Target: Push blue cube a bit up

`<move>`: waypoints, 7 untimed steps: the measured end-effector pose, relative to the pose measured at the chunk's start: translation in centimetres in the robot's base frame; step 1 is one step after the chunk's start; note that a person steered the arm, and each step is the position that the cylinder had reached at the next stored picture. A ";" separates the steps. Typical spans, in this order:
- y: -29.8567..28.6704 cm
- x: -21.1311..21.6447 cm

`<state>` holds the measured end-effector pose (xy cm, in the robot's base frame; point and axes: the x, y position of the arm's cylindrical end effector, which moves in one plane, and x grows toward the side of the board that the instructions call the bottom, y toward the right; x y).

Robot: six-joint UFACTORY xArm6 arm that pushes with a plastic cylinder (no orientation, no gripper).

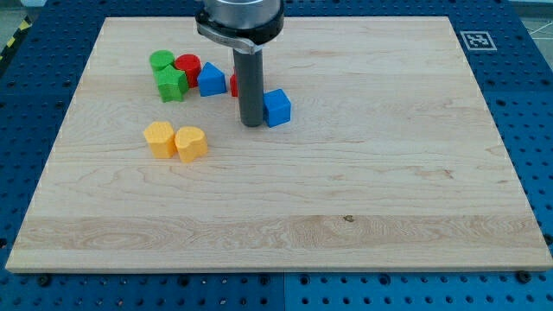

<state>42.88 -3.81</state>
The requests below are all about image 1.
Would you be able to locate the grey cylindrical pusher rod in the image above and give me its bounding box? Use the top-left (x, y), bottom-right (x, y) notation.
top-left (233, 48), bottom-right (264, 127)

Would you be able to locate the blue cube block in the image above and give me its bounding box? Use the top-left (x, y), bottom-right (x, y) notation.
top-left (264, 89), bottom-right (291, 128)

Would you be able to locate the red block behind rod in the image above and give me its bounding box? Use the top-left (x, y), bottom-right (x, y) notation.
top-left (229, 69), bottom-right (238, 98)

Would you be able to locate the blue triangular block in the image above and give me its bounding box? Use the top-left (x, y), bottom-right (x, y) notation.
top-left (197, 62), bottom-right (227, 97)

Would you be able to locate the red cylinder block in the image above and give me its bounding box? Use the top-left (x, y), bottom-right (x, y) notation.
top-left (174, 54), bottom-right (202, 88)

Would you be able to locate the green star block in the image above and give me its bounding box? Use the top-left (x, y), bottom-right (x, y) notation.
top-left (154, 65), bottom-right (189, 102)

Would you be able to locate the green cylinder block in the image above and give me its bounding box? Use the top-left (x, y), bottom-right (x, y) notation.
top-left (149, 50), bottom-right (175, 83)

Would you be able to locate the yellow heart block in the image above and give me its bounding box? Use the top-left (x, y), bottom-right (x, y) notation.
top-left (175, 126), bottom-right (208, 163)

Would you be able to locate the yellow hexagon block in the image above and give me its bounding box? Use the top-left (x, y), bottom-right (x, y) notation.
top-left (143, 121), bottom-right (177, 159)

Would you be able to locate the light wooden board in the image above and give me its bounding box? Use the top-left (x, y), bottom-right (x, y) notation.
top-left (6, 16), bottom-right (552, 274)

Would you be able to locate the white fiducial marker tag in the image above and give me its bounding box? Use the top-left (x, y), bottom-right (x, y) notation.
top-left (460, 30), bottom-right (497, 51)

